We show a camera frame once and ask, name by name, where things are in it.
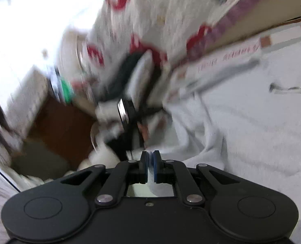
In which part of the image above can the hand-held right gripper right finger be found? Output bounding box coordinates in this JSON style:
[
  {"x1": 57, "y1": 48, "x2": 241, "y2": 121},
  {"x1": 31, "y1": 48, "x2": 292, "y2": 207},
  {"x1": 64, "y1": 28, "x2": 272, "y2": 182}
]
[{"x1": 153, "y1": 150, "x2": 240, "y2": 207}]

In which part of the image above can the purple ruffled bed skirt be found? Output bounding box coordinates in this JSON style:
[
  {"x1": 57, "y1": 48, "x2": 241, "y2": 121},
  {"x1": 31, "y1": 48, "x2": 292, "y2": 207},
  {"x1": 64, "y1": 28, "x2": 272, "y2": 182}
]
[{"x1": 171, "y1": 0, "x2": 301, "y2": 64}]

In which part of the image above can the beige bed base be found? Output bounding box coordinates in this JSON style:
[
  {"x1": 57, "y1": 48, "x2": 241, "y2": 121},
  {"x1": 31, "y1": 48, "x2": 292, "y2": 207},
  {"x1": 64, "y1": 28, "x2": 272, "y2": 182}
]
[{"x1": 209, "y1": 0, "x2": 301, "y2": 49}]

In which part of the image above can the stack of folded clothes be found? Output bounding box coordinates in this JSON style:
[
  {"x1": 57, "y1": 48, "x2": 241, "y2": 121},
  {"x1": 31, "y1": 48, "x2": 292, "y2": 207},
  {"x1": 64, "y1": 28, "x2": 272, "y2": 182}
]
[{"x1": 107, "y1": 52, "x2": 146, "y2": 99}]

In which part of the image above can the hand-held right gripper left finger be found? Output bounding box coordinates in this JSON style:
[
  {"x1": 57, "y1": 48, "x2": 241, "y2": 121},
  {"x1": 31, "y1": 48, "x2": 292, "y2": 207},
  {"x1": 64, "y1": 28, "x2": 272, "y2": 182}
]
[{"x1": 60, "y1": 151, "x2": 149, "y2": 207}]

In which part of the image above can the bear print quilt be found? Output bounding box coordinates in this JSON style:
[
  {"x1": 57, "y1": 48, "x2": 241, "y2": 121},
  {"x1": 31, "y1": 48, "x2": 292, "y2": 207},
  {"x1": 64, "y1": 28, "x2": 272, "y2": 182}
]
[{"x1": 56, "y1": 0, "x2": 268, "y2": 97}]

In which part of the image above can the light grey t-shirt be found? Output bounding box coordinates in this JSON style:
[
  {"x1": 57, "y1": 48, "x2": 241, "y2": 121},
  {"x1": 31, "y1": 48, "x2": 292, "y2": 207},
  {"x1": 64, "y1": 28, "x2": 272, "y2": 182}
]
[{"x1": 125, "y1": 38, "x2": 301, "y2": 199}]

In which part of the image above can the checked dog print mat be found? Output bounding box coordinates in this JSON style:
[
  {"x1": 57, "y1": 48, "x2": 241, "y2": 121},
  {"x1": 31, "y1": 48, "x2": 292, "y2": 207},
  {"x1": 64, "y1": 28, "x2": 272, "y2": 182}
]
[{"x1": 138, "y1": 23, "x2": 301, "y2": 143}]

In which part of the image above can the green plastic bag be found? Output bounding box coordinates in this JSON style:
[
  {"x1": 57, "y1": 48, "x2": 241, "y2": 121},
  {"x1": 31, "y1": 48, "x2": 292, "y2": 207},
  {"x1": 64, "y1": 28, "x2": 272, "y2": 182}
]
[{"x1": 59, "y1": 79, "x2": 75, "y2": 105}]

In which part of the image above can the brown wooden drawer cabinet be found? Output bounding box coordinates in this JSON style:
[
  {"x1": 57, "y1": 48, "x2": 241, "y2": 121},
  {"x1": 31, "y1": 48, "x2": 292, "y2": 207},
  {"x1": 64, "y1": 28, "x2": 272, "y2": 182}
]
[{"x1": 26, "y1": 94, "x2": 97, "y2": 171}]

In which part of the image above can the patterned white tablecloth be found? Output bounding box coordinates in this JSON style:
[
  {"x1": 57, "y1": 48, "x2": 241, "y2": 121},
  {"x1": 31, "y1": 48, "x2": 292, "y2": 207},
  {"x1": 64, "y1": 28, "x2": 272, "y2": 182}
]
[{"x1": 3, "y1": 66, "x2": 52, "y2": 138}]

